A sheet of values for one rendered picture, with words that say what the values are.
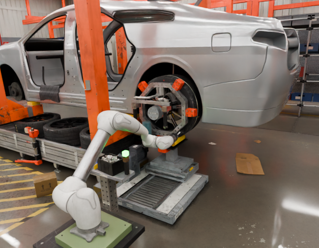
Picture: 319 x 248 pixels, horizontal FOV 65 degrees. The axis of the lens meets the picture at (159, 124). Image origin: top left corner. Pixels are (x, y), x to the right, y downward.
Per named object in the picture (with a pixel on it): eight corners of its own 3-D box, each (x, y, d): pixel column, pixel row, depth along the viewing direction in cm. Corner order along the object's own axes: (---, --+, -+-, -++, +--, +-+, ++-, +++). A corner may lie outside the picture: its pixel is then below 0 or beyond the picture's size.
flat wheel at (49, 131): (35, 146, 330) (32, 129, 323) (61, 131, 392) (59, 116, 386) (82, 147, 320) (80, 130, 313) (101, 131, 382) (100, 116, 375)
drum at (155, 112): (170, 116, 255) (169, 102, 251) (159, 121, 237) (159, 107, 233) (158, 114, 262) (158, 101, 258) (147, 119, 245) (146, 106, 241)
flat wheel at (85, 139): (141, 139, 341) (140, 122, 335) (122, 159, 280) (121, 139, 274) (97, 137, 358) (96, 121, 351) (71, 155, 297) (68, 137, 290)
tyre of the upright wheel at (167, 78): (178, 143, 289) (217, 105, 252) (167, 151, 270) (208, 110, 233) (141, 103, 301) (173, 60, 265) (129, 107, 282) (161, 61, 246)
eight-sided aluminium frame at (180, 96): (188, 138, 250) (188, 83, 235) (185, 139, 245) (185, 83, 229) (143, 130, 278) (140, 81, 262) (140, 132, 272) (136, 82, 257)
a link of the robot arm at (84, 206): (86, 233, 148) (82, 201, 142) (68, 222, 159) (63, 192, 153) (107, 219, 161) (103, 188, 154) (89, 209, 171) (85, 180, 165)
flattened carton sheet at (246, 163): (258, 156, 339) (258, 154, 338) (264, 175, 288) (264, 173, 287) (234, 155, 346) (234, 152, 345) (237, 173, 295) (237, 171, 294)
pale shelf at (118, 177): (135, 174, 214) (134, 170, 214) (122, 183, 201) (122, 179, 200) (98, 164, 236) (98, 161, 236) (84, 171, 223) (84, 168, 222)
